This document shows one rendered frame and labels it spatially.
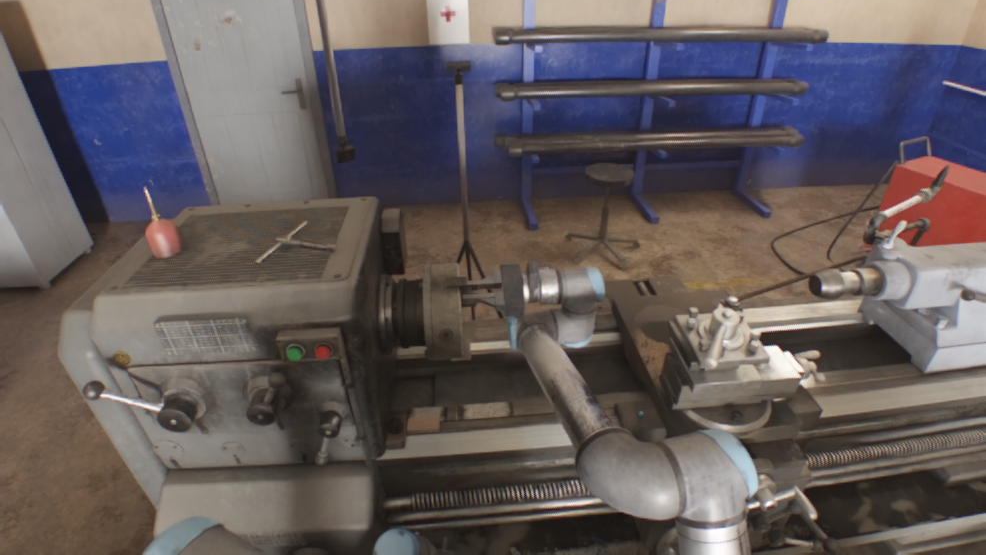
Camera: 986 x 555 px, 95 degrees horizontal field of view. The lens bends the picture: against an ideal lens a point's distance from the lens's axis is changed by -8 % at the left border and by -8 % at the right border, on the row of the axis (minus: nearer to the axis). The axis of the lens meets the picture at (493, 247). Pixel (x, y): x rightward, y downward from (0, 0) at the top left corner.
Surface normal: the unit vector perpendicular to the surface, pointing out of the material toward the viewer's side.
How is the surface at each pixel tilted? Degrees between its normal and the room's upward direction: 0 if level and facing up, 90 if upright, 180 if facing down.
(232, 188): 90
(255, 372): 90
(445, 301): 43
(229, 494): 32
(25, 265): 90
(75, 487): 0
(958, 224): 90
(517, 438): 36
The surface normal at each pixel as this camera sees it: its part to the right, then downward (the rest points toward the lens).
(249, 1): 0.08, 0.51
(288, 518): 0.03, -0.47
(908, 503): -0.02, -0.86
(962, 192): -0.91, 0.22
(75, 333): 0.05, -0.23
